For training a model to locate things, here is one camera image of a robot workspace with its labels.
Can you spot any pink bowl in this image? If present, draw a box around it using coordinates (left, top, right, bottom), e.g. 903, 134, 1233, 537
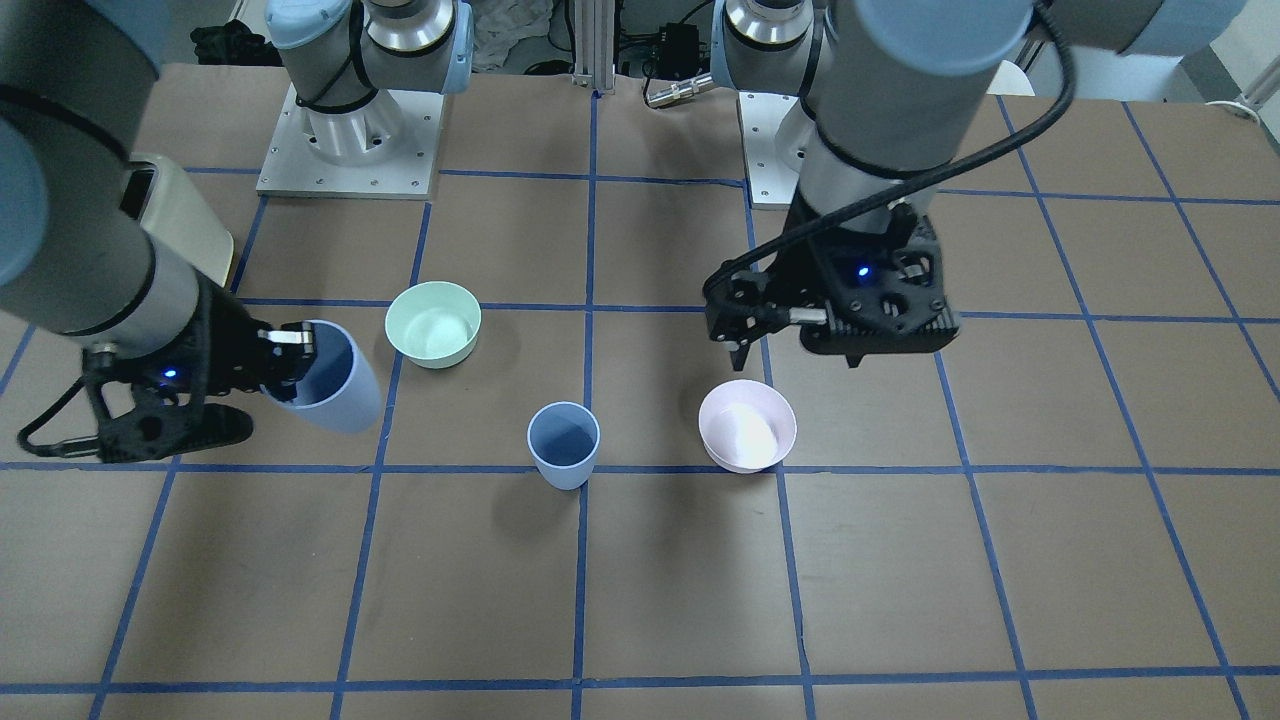
698, 379, 799, 474

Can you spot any cream toaster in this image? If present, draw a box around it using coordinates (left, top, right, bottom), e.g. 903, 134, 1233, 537
120, 152, 236, 286

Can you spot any blue cup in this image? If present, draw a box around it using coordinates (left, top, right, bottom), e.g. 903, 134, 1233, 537
260, 319, 385, 434
526, 401, 602, 491

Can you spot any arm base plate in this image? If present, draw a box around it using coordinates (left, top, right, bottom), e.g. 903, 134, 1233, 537
739, 92, 813, 210
256, 87, 445, 201

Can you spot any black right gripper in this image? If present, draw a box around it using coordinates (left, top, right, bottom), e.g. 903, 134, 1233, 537
186, 275, 317, 413

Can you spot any green bowl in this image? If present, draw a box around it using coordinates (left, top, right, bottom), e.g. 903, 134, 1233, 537
384, 281, 483, 369

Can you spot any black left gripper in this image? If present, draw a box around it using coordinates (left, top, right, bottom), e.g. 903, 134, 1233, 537
703, 205, 961, 372

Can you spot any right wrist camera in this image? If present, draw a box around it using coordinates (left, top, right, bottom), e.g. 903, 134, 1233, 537
15, 343, 253, 464

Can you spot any aluminium frame post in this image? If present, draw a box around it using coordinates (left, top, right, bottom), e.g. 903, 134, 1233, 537
564, 0, 618, 97

